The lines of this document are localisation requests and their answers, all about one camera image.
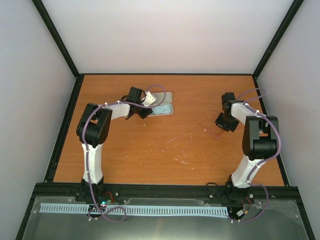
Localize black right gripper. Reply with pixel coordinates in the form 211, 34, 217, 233
215, 112, 240, 132

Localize pink glasses case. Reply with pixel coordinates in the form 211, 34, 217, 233
148, 91, 174, 117

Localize light blue cleaning cloth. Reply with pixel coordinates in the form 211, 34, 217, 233
152, 104, 173, 115

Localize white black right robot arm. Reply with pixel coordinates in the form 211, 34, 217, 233
215, 92, 282, 203

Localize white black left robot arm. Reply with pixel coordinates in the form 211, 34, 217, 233
76, 87, 157, 202

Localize pink transparent sunglasses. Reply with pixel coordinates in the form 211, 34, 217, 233
197, 110, 224, 140

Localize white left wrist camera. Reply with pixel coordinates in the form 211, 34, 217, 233
142, 91, 157, 107

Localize metal base plate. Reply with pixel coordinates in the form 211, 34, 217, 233
23, 197, 308, 240

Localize black aluminium frame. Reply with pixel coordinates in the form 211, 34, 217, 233
16, 0, 315, 240

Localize light blue slotted cable duct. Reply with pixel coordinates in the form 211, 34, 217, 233
39, 203, 229, 218

